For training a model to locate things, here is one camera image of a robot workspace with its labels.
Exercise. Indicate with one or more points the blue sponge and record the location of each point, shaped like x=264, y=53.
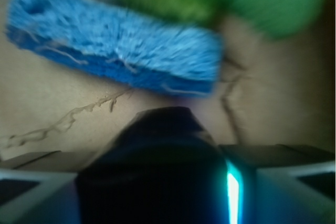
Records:
x=118, y=43

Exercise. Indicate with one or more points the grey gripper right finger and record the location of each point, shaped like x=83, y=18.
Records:
x=280, y=184

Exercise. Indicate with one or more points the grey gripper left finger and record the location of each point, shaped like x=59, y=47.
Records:
x=39, y=187

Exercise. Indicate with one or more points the brown paper bag bin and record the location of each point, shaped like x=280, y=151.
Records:
x=270, y=92

